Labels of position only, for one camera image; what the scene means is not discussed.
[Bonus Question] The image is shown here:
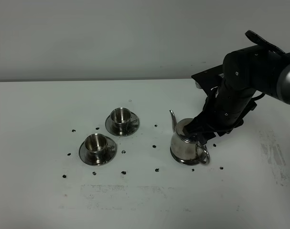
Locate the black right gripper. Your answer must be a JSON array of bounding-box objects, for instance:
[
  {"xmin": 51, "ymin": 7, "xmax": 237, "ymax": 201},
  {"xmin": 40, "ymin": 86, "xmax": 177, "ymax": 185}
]
[{"xmin": 183, "ymin": 92, "xmax": 256, "ymax": 145}]

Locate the stainless steel teapot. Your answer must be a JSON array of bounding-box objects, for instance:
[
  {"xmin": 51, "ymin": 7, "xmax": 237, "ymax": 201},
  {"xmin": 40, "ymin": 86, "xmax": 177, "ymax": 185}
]
[{"xmin": 169, "ymin": 110, "xmax": 211, "ymax": 166}]

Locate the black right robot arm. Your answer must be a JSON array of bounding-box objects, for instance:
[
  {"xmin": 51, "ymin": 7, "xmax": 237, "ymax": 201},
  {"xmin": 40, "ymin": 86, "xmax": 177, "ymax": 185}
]
[{"xmin": 183, "ymin": 45, "xmax": 290, "ymax": 145}]

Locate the rear stainless steel saucer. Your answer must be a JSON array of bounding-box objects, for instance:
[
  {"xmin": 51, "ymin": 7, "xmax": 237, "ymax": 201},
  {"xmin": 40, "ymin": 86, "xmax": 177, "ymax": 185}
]
[{"xmin": 105, "ymin": 112, "xmax": 140, "ymax": 137}]

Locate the stainless steel saucer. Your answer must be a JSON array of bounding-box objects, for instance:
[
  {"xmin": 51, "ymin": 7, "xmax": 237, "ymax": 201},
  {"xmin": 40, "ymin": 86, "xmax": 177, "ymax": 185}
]
[
  {"xmin": 105, "ymin": 112, "xmax": 140, "ymax": 137},
  {"xmin": 79, "ymin": 138, "xmax": 117, "ymax": 166}
]

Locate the rear stainless steel teacup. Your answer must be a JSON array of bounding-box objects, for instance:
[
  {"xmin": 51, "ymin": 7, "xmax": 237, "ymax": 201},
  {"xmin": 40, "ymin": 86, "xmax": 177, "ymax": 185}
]
[{"xmin": 110, "ymin": 107, "xmax": 138, "ymax": 131}]

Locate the stainless steel teacup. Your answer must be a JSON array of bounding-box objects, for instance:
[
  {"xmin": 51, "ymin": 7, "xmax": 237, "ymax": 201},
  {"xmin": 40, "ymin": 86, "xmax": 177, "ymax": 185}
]
[
  {"xmin": 84, "ymin": 133, "xmax": 115, "ymax": 156},
  {"xmin": 110, "ymin": 107, "xmax": 138, "ymax": 131}
]

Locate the front stainless steel teacup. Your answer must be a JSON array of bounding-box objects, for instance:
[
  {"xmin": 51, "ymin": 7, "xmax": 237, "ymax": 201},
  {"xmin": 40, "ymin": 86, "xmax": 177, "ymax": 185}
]
[{"xmin": 84, "ymin": 133, "xmax": 115, "ymax": 156}]

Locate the front stainless steel saucer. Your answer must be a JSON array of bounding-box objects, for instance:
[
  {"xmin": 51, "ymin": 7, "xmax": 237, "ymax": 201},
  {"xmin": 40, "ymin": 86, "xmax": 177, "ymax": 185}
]
[{"xmin": 79, "ymin": 138, "xmax": 117, "ymax": 166}]

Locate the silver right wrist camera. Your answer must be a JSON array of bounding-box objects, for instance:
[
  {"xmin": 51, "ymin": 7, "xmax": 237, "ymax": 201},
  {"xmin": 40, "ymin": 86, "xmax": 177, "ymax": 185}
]
[{"xmin": 191, "ymin": 65, "xmax": 224, "ymax": 91}]

